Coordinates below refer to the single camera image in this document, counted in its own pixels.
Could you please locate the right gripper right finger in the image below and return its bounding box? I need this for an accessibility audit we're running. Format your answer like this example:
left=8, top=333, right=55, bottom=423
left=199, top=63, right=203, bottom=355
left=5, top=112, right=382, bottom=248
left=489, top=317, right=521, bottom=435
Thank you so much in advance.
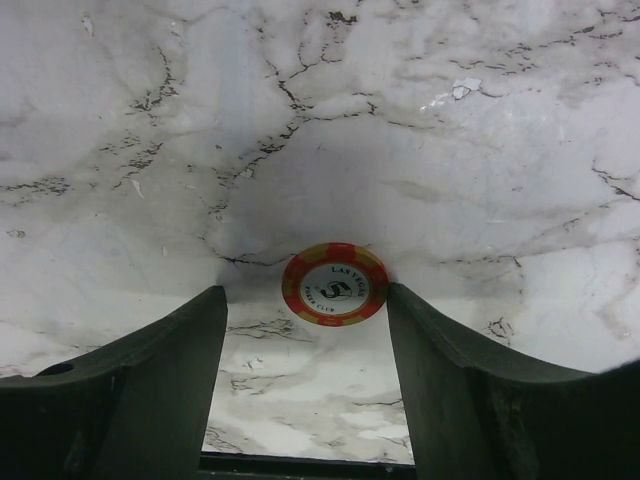
left=387, top=283, right=639, bottom=479

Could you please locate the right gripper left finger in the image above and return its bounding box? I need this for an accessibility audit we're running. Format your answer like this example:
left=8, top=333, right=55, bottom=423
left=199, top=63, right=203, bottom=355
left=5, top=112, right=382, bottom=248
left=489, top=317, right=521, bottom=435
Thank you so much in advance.
left=1, top=286, right=228, bottom=479

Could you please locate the orange poker chip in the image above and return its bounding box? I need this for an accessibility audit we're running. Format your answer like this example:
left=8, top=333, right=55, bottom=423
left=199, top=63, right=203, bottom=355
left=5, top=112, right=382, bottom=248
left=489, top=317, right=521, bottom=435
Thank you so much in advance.
left=281, top=242, right=390, bottom=327

